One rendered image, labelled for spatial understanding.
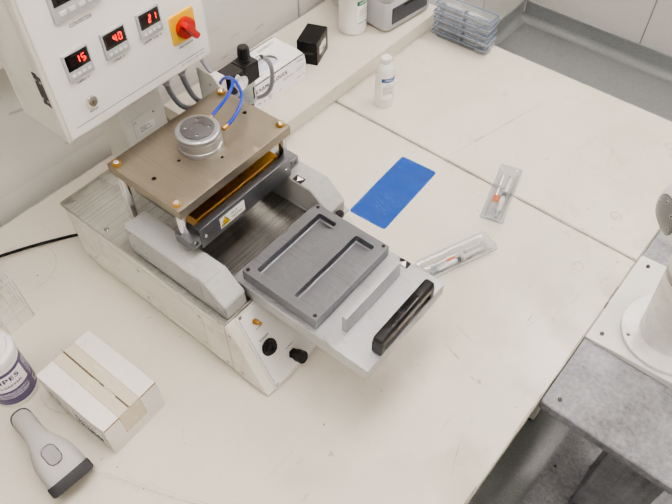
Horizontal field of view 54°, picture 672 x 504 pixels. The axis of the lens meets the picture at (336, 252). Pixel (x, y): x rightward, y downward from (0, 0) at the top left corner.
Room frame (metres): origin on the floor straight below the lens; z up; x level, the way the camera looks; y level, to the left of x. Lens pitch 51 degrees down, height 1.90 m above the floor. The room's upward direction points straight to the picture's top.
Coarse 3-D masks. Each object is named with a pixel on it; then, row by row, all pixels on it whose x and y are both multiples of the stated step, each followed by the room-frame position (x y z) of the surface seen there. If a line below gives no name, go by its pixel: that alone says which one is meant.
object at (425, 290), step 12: (420, 288) 0.64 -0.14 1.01; (432, 288) 0.64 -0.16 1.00; (408, 300) 0.61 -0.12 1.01; (420, 300) 0.62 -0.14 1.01; (396, 312) 0.59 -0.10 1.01; (408, 312) 0.59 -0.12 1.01; (384, 324) 0.57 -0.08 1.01; (396, 324) 0.57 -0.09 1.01; (384, 336) 0.55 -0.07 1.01; (372, 348) 0.54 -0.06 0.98; (384, 348) 0.54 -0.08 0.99
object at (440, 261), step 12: (468, 240) 0.94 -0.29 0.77; (480, 240) 0.94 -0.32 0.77; (492, 240) 0.94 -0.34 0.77; (444, 252) 0.90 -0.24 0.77; (456, 252) 0.90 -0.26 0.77; (468, 252) 0.90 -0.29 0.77; (480, 252) 0.90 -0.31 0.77; (420, 264) 0.87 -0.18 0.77; (432, 264) 0.87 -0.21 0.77; (444, 264) 0.87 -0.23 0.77; (456, 264) 0.87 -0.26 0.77
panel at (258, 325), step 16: (256, 304) 0.67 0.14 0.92; (240, 320) 0.64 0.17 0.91; (256, 320) 0.65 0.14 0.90; (272, 320) 0.67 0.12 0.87; (256, 336) 0.63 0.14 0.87; (272, 336) 0.65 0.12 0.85; (288, 336) 0.66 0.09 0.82; (256, 352) 0.62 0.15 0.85; (288, 352) 0.64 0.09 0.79; (272, 368) 0.61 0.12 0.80; (288, 368) 0.62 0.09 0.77
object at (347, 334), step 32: (256, 256) 0.74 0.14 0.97; (256, 288) 0.67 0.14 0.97; (384, 288) 0.66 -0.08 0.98; (416, 288) 0.67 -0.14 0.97; (288, 320) 0.61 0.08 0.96; (352, 320) 0.59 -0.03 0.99; (384, 320) 0.60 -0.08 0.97; (416, 320) 0.61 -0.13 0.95; (352, 352) 0.54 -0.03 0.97; (384, 352) 0.54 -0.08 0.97
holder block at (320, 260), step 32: (320, 224) 0.80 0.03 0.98; (352, 224) 0.79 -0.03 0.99; (288, 256) 0.73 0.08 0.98; (320, 256) 0.72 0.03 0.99; (352, 256) 0.73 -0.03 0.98; (384, 256) 0.73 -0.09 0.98; (288, 288) 0.65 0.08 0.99; (320, 288) 0.66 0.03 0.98; (352, 288) 0.66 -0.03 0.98; (320, 320) 0.59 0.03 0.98
